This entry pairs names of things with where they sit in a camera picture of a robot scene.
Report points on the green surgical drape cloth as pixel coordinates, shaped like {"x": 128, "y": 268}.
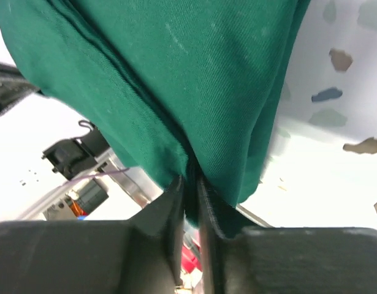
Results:
{"x": 176, "y": 87}

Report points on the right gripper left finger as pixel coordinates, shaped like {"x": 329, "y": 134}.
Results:
{"x": 138, "y": 255}

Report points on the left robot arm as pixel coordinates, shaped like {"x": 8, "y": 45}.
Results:
{"x": 13, "y": 87}

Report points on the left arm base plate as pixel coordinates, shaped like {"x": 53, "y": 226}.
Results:
{"x": 69, "y": 157}

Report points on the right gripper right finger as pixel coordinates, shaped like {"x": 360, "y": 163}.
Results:
{"x": 239, "y": 256}

